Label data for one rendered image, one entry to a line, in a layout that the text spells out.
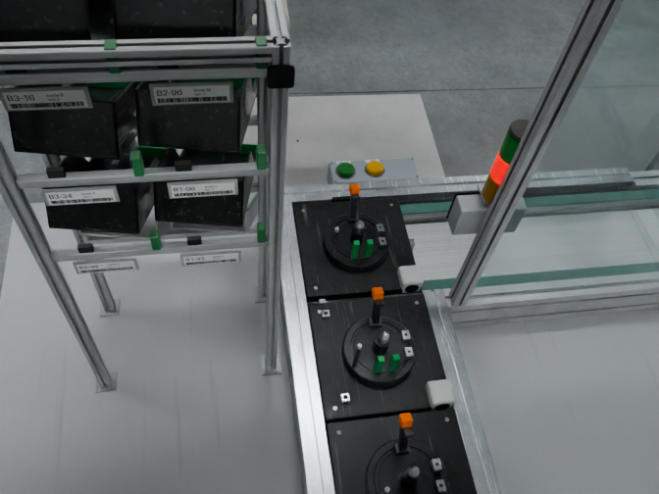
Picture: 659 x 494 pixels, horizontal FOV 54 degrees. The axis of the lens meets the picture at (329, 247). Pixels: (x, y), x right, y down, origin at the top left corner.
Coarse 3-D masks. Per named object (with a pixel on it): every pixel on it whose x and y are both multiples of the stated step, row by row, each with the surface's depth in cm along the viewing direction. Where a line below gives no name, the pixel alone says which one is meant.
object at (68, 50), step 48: (0, 48) 63; (48, 48) 63; (96, 48) 64; (144, 48) 64; (192, 48) 65; (240, 48) 66; (288, 48) 66; (0, 144) 73; (0, 192) 78; (96, 288) 128; (96, 384) 126
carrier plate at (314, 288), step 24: (312, 216) 141; (336, 216) 142; (384, 216) 143; (312, 240) 137; (408, 240) 140; (312, 264) 134; (384, 264) 136; (408, 264) 136; (312, 288) 130; (336, 288) 131; (360, 288) 132; (384, 288) 132
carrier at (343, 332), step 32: (320, 320) 127; (352, 320) 127; (384, 320) 126; (416, 320) 128; (320, 352) 123; (352, 352) 121; (384, 352) 121; (416, 352) 124; (320, 384) 119; (352, 384) 119; (384, 384) 119; (416, 384) 120; (448, 384) 119; (352, 416) 116; (384, 416) 118
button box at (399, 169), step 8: (368, 160) 153; (376, 160) 154; (384, 160) 154; (392, 160) 154; (400, 160) 154; (408, 160) 155; (336, 168) 151; (360, 168) 152; (384, 168) 152; (392, 168) 153; (400, 168) 153; (408, 168) 153; (416, 168) 153; (328, 176) 155; (336, 176) 150; (352, 176) 150; (360, 176) 150; (368, 176) 150; (376, 176) 150; (384, 176) 151; (392, 176) 151; (400, 176) 151; (408, 176) 152; (416, 176) 152
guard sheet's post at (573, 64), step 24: (600, 0) 74; (576, 24) 80; (600, 24) 78; (576, 48) 80; (552, 72) 86; (576, 72) 84; (552, 96) 86; (552, 120) 91; (528, 144) 94; (528, 168) 99; (504, 192) 103; (504, 216) 109; (480, 240) 115; (480, 264) 121; (456, 288) 131
